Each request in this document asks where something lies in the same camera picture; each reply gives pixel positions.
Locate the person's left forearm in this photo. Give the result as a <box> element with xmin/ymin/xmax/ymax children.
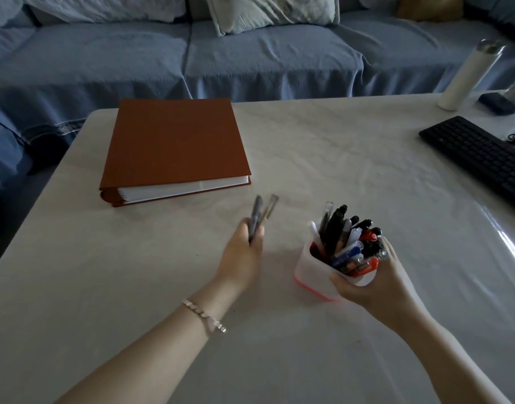
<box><xmin>53</xmin><ymin>277</ymin><xmax>246</xmax><ymax>404</ymax></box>

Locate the clear amber pen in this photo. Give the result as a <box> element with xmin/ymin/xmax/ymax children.
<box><xmin>259</xmin><ymin>194</ymin><xmax>279</xmax><ymax>230</ymax></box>

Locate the white bottle silver cap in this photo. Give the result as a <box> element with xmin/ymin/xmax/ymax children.
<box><xmin>437</xmin><ymin>38</ymin><xmax>506</xmax><ymax>111</ymax></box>

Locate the white quilted pillow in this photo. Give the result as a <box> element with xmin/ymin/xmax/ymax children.
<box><xmin>204</xmin><ymin>0</ymin><xmax>341</xmax><ymax>37</ymax></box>

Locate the grey pen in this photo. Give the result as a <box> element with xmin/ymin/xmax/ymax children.
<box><xmin>248</xmin><ymin>194</ymin><xmax>263</xmax><ymax>244</ymax></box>

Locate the person's right forearm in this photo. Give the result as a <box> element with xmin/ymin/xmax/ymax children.
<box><xmin>398</xmin><ymin>309</ymin><xmax>515</xmax><ymax>404</ymax></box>

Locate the pink beaded bracelet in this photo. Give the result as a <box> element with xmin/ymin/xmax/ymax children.
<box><xmin>182</xmin><ymin>299</ymin><xmax>227</xmax><ymax>335</ymax></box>

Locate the white pen holder red base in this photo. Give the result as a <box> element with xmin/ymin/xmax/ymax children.
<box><xmin>294</xmin><ymin>240</ymin><xmax>379</xmax><ymax>303</ymax></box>

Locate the black keyboard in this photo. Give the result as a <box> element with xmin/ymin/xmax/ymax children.
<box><xmin>418</xmin><ymin>116</ymin><xmax>515</xmax><ymax>215</ymax></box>

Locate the brown ring binder album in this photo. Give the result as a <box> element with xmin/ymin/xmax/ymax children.
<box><xmin>99</xmin><ymin>98</ymin><xmax>252</xmax><ymax>208</ymax></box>

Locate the blue covered sofa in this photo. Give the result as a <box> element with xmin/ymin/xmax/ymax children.
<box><xmin>0</xmin><ymin>0</ymin><xmax>515</xmax><ymax>206</ymax></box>

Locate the person's right hand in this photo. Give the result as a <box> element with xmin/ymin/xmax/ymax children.
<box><xmin>330</xmin><ymin>237</ymin><xmax>427</xmax><ymax>334</ymax></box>

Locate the small black case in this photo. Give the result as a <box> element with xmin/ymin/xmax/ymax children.
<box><xmin>478</xmin><ymin>92</ymin><xmax>515</xmax><ymax>117</ymax></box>

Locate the bunch of assorted pens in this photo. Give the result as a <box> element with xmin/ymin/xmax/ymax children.
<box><xmin>310</xmin><ymin>201</ymin><xmax>389</xmax><ymax>278</ymax></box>

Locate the yellow cushion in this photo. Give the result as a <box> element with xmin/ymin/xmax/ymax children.
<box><xmin>395</xmin><ymin>0</ymin><xmax>465</xmax><ymax>22</ymax></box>

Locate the person's left hand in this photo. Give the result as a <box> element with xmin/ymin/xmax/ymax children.
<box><xmin>210</xmin><ymin>219</ymin><xmax>266</xmax><ymax>293</ymax></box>

